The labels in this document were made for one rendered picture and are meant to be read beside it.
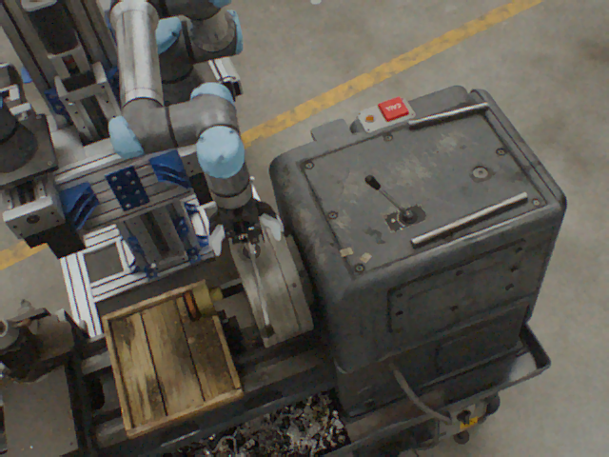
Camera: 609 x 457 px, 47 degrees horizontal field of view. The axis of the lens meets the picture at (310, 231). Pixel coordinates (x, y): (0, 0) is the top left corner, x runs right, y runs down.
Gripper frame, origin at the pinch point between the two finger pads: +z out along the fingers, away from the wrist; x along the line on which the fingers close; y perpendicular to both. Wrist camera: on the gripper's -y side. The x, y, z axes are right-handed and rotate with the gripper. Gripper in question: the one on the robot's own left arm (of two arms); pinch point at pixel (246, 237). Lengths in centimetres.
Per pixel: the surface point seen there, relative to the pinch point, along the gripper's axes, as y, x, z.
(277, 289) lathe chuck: 5.8, 3.4, 16.0
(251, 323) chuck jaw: 8.9, -4.1, 23.1
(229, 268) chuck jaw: -6.1, -6.4, 22.5
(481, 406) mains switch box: 23, 57, 98
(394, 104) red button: -34, 43, 12
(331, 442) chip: 27, 8, 78
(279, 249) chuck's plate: -2.2, 6.0, 12.7
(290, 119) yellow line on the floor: -148, 29, 150
